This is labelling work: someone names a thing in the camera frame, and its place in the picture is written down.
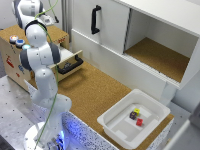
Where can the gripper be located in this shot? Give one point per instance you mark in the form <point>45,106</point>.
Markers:
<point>49,19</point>

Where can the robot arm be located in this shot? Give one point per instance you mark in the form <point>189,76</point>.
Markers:
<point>45,86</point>

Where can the green button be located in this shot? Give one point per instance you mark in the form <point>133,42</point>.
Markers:
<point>25,46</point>

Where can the blue button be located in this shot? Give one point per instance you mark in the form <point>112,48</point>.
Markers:
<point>20,42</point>

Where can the wooden drawer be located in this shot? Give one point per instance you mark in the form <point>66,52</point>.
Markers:
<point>68,55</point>

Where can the red button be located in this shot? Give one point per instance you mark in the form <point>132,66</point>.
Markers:
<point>13,38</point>

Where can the wooden drawer box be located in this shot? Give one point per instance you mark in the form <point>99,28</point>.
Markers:
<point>10,66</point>

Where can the white sliding door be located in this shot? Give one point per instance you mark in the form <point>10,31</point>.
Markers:
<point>111,26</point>

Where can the white cabinet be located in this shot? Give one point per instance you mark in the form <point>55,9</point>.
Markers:
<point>160,20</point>

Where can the yellow block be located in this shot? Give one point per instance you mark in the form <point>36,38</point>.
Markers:
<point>136,111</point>

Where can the purple block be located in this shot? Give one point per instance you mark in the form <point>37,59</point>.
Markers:
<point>133,115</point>

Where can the white plastic box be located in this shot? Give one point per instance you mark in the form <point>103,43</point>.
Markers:
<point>116,128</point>

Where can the pink block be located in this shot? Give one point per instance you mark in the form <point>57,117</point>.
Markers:
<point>139,122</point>

